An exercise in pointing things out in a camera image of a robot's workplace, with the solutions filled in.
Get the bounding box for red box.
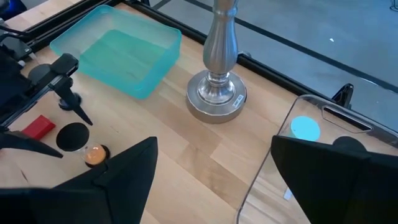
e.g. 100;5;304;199
21;114;57;141

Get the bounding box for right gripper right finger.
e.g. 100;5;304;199
271;136;398;224

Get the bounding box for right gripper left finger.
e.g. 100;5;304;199
0;136;159;224

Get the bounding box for black aluminium table frame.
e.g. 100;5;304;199
0;0;355;106

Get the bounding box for black frame clamp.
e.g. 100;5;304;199
331;83;354;110

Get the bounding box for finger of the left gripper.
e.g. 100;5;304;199
49;53;94;126
0;130;64;159

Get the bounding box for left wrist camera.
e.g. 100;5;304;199
0;30;34;62

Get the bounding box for silver lamp white shade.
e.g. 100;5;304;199
185;0;248;124

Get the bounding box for dark blue object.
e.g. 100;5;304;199
0;0;27;20

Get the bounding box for clear plastic tray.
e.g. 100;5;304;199
236;94;398;224

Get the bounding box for green translucent tray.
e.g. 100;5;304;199
49;4;183;100

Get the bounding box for black lid container orange contents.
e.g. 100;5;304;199
55;121;111;169

